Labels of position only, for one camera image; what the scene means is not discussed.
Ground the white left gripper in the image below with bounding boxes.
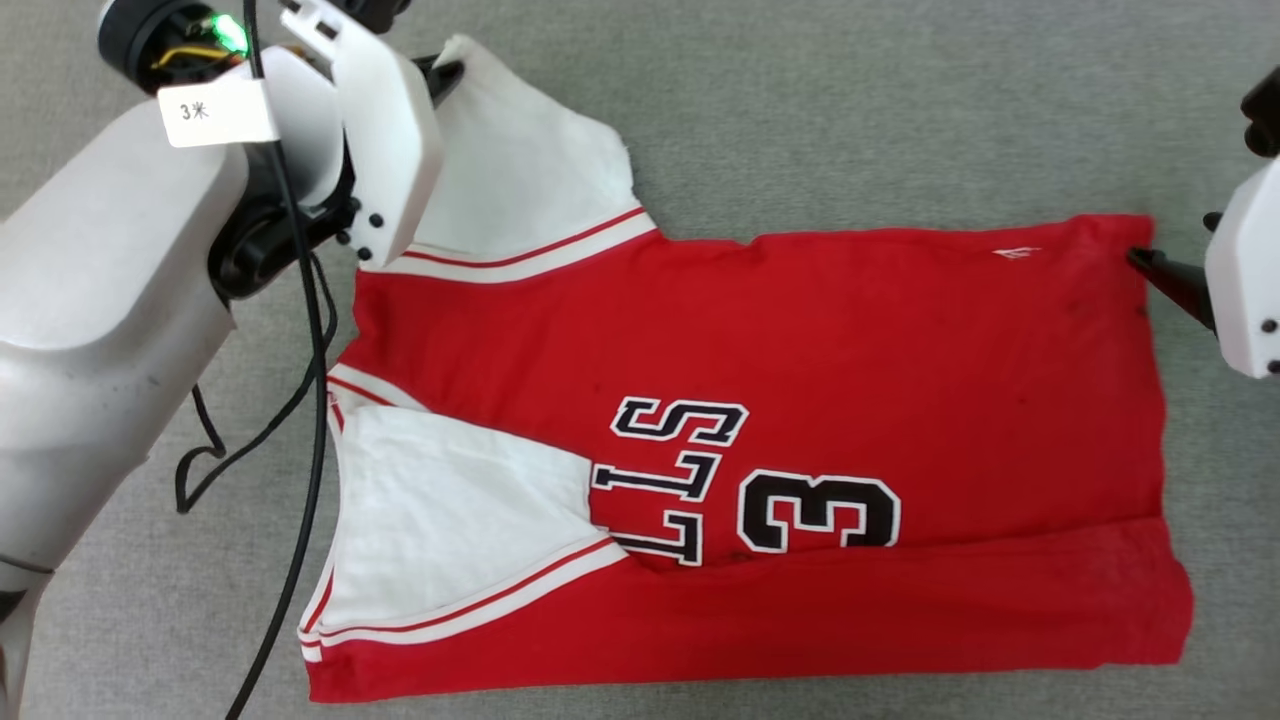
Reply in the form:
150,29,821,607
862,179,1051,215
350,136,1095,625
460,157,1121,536
279,0,467,272

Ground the white paper label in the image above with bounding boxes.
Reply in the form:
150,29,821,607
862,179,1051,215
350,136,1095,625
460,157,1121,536
157,77,283,150

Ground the red and white basketball jersey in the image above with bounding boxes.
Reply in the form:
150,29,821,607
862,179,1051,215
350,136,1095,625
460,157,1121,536
297,34,1195,705

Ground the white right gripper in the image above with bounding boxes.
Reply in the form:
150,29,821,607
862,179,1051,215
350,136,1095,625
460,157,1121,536
1126,155,1280,380

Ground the thin black cable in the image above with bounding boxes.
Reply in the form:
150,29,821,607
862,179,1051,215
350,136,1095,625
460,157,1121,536
174,253,342,515
224,0,333,720

